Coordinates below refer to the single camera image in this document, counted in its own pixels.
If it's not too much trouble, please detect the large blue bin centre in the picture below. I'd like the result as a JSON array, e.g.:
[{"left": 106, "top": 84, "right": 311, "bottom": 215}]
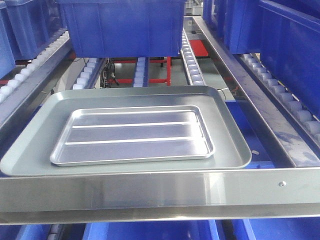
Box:
[{"left": 57, "top": 0, "right": 185, "bottom": 58}]

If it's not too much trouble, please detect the far right roller track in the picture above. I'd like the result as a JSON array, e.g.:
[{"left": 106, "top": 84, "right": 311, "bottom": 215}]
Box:
[{"left": 239, "top": 54, "right": 320, "bottom": 149}]

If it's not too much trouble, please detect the blue bin lower right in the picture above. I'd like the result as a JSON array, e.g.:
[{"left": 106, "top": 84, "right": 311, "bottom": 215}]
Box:
[{"left": 223, "top": 99, "right": 281, "bottom": 170}]

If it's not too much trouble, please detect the blue bin lower centre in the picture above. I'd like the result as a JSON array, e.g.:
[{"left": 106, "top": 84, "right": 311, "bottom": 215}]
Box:
[{"left": 82, "top": 220, "right": 225, "bottom": 240}]

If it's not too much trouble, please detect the blue bins right shelf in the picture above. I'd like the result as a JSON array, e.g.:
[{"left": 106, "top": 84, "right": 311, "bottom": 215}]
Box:
[{"left": 203, "top": 0, "right": 320, "bottom": 116}]

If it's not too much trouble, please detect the far left roller track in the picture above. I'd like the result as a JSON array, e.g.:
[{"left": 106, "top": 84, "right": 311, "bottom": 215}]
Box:
[{"left": 0, "top": 30, "right": 69, "bottom": 104}]

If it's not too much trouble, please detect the blue bins shelf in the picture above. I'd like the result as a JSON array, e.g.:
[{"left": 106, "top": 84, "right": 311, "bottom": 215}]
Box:
[
  {"left": 0, "top": 0, "right": 66, "bottom": 79},
  {"left": 203, "top": 0, "right": 320, "bottom": 116}
]

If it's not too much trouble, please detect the ribbed silver metal tray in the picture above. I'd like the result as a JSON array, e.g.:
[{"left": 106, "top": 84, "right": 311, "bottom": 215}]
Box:
[{"left": 50, "top": 105, "right": 216, "bottom": 167}]

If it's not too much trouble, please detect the centre white roller track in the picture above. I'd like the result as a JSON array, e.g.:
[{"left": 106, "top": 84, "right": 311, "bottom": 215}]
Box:
[{"left": 132, "top": 57, "right": 147, "bottom": 87}]

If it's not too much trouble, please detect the blue bins left shelf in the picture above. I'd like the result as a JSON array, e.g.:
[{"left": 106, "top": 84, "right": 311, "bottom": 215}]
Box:
[{"left": 0, "top": 0, "right": 66, "bottom": 79}]

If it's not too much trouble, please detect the red metal cart frame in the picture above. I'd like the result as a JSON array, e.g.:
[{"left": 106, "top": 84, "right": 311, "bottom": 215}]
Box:
[{"left": 114, "top": 39, "right": 213, "bottom": 88}]

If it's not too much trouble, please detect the white roller track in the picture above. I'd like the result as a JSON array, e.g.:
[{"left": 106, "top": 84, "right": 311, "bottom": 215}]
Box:
[
  {"left": 71, "top": 57, "right": 106, "bottom": 90},
  {"left": 180, "top": 28, "right": 206, "bottom": 86},
  {"left": 132, "top": 57, "right": 147, "bottom": 87}
]

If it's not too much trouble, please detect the left white roller track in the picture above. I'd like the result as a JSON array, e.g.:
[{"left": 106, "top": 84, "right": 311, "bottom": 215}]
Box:
[{"left": 71, "top": 57, "right": 106, "bottom": 90}]

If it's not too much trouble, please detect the large grey flat tray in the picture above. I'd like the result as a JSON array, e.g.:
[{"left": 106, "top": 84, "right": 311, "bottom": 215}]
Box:
[{"left": 0, "top": 86, "right": 252, "bottom": 176}]

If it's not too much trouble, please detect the steel divider rail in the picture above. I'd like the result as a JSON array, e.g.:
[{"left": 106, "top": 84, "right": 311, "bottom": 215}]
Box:
[
  {"left": 192, "top": 16, "right": 320, "bottom": 168},
  {"left": 0, "top": 40, "right": 73, "bottom": 145}
]

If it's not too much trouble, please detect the left steel divider rail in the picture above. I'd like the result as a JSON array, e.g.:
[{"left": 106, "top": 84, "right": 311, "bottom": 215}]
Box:
[{"left": 0, "top": 40, "right": 73, "bottom": 145}]

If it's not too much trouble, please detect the steel front shelf rail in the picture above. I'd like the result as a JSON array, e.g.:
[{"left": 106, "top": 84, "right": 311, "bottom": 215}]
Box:
[{"left": 0, "top": 167, "right": 320, "bottom": 225}]

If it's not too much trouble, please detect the right steel divider rail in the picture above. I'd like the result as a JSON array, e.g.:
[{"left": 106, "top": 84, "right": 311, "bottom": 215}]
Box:
[{"left": 192, "top": 16, "right": 320, "bottom": 168}]

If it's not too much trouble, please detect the right white roller track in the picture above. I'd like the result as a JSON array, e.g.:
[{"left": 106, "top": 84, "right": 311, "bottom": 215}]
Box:
[{"left": 180, "top": 28, "right": 206, "bottom": 86}]

